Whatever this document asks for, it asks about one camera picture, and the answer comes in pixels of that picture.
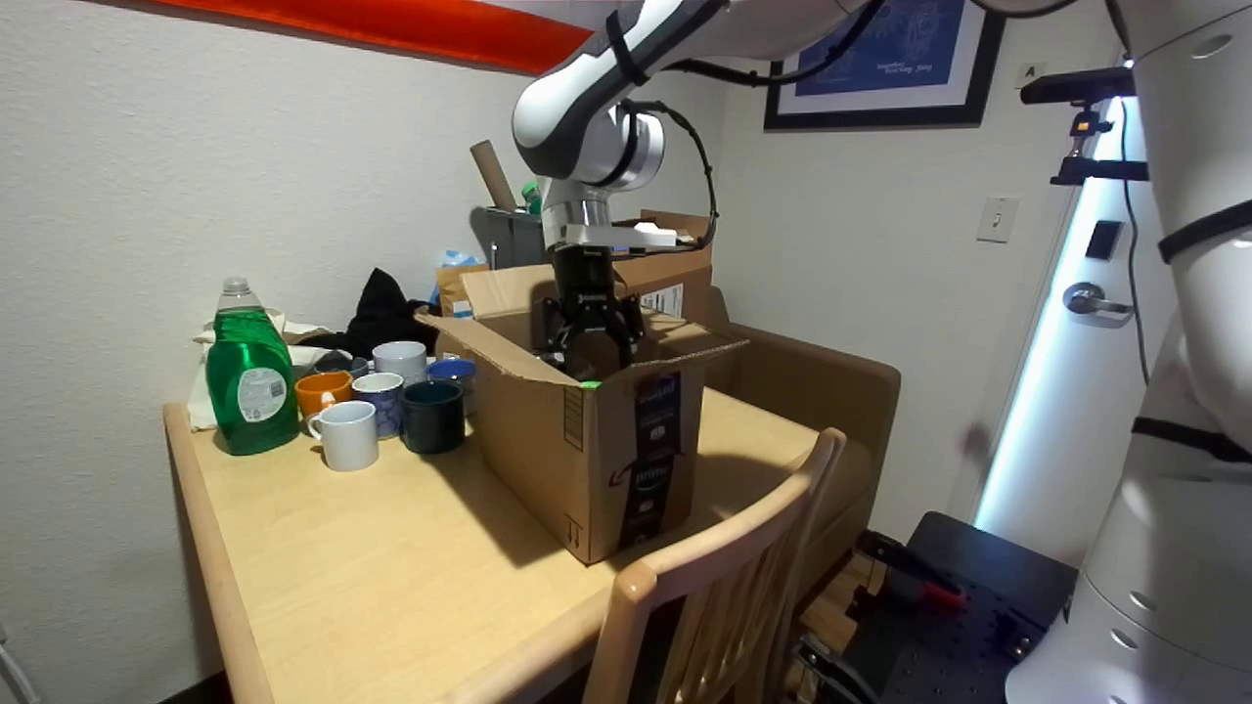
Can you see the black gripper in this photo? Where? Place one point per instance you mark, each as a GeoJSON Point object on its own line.
{"type": "Point", "coordinates": [583, 280]}

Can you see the small cardboard box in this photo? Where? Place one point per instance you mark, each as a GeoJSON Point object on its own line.
{"type": "Point", "coordinates": [549, 443]}

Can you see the large cardboard box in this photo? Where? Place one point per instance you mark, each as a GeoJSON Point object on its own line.
{"type": "Point", "coordinates": [809, 403]}

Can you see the green dish soap bottle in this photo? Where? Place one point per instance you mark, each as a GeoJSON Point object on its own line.
{"type": "Point", "coordinates": [252, 384]}

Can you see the gray plastic bin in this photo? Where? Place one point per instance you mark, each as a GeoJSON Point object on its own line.
{"type": "Point", "coordinates": [502, 241]}

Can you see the blue ceramic mug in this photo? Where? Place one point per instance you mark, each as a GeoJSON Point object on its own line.
{"type": "Point", "coordinates": [454, 370]}

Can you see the clear jar green lid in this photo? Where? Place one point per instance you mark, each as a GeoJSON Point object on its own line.
{"type": "Point", "coordinates": [530, 201]}

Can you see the dark teal mug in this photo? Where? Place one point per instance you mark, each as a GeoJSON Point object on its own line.
{"type": "Point", "coordinates": [431, 417]}

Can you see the white ceramic mug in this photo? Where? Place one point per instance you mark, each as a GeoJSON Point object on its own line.
{"type": "Point", "coordinates": [401, 357]}
{"type": "Point", "coordinates": [351, 434]}

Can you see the upright cardboard piece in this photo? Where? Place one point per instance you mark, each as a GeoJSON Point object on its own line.
{"type": "Point", "coordinates": [493, 173]}

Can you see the black cloth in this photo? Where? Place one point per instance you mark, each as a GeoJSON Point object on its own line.
{"type": "Point", "coordinates": [385, 314]}

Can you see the light wooden chair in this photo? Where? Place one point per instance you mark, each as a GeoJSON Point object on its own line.
{"type": "Point", "coordinates": [711, 571]}

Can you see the orange ceramic mug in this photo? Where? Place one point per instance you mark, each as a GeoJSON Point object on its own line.
{"type": "Point", "coordinates": [324, 387]}

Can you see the black orange clamp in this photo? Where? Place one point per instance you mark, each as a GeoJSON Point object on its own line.
{"type": "Point", "coordinates": [913, 579]}

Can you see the black framed blue picture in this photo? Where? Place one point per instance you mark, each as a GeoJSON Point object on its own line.
{"type": "Point", "coordinates": [913, 71]}

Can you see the white door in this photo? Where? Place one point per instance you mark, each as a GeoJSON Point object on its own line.
{"type": "Point", "coordinates": [1041, 431]}

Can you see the black door lock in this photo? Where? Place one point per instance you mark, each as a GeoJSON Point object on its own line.
{"type": "Point", "coordinates": [1104, 241]}

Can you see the red wall banner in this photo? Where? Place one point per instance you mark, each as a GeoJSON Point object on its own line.
{"type": "Point", "coordinates": [364, 25]}

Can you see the white light switch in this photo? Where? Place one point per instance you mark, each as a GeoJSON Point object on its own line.
{"type": "Point", "coordinates": [998, 220]}

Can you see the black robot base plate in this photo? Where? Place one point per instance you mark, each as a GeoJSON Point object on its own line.
{"type": "Point", "coordinates": [980, 571]}

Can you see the black camera stand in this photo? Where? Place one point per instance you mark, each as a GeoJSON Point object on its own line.
{"type": "Point", "coordinates": [1102, 171]}

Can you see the black bar camera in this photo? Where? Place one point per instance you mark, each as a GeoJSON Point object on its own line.
{"type": "Point", "coordinates": [1079, 82]}

